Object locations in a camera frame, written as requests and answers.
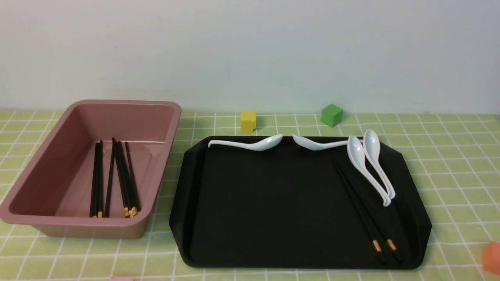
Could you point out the black chopstick gold band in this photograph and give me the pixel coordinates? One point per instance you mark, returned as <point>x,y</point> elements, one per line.
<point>374,223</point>
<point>361,215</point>

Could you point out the white spoon far left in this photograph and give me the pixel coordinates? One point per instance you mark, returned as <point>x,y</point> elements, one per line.
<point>262,145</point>

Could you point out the white spoon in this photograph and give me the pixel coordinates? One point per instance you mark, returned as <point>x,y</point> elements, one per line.
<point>316,146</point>
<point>372,153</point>
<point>262,145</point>
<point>356,156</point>

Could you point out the yellow cube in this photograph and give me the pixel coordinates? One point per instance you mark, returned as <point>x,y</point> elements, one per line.
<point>248,121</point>

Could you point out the white spoon centre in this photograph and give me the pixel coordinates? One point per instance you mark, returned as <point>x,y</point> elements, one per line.
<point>316,146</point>

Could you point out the black serving tray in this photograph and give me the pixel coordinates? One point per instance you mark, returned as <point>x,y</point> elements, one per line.
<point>288,207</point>

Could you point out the green cube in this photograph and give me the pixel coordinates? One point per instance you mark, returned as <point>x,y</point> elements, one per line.
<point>331,115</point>

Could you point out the white spoon right front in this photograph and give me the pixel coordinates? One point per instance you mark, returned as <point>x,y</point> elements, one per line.
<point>356,156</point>

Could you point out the white spoon right rear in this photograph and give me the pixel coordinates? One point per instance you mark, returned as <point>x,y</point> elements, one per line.
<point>372,153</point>

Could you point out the black chopstick in bin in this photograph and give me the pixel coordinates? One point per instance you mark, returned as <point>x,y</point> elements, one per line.
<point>100,182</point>
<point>126,180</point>
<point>121,179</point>
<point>94,189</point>
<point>135,192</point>
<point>110,182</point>

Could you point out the pink block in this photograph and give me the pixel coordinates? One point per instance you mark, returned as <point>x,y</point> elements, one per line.
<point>120,279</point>

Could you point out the pink plastic bin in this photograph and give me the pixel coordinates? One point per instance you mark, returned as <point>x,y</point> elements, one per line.
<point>53,193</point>

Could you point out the orange block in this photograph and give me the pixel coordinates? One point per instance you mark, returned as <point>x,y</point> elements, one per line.
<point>491,258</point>

